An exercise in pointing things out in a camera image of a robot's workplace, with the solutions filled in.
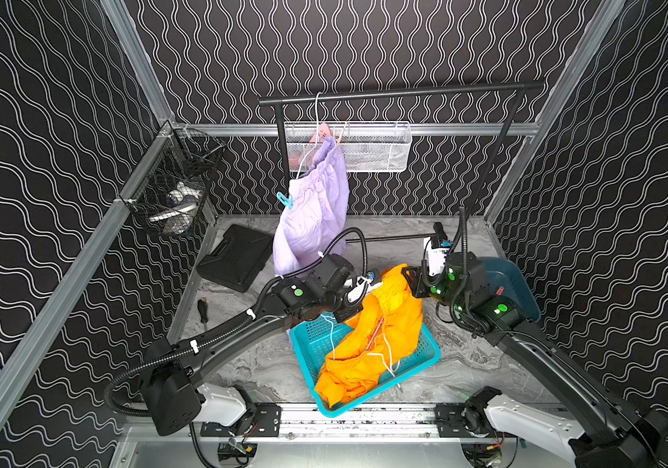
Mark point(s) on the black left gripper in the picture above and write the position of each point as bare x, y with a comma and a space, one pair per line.
345, 301

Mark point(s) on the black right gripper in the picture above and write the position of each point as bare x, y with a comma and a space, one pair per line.
421, 278

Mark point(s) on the orange shorts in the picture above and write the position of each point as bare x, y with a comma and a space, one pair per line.
394, 301

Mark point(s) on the light blue wire hanger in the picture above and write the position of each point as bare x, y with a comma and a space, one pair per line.
356, 364

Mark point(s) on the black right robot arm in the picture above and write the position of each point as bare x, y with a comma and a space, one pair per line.
602, 430

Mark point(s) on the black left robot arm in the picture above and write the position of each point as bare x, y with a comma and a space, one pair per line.
170, 386

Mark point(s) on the lilac shorts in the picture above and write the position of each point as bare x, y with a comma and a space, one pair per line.
320, 202

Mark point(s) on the teal plastic basket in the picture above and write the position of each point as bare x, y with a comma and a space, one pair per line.
312, 341

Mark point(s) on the dark teal plastic bin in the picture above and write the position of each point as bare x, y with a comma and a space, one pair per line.
505, 273

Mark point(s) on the teal clothespin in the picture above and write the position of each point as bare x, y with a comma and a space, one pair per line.
286, 200

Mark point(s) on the peach clothespin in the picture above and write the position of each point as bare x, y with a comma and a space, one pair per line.
340, 136

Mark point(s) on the pink object in basket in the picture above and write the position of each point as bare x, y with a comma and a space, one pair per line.
323, 132

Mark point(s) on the black clothes rack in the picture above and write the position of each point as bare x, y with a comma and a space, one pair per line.
519, 91

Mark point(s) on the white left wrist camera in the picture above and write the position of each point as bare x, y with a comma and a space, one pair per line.
358, 288

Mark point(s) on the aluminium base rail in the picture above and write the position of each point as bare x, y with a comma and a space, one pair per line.
357, 421

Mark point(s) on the black handled screwdriver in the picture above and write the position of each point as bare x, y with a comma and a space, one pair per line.
203, 311

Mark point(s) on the black wire basket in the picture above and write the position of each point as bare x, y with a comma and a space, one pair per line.
170, 202

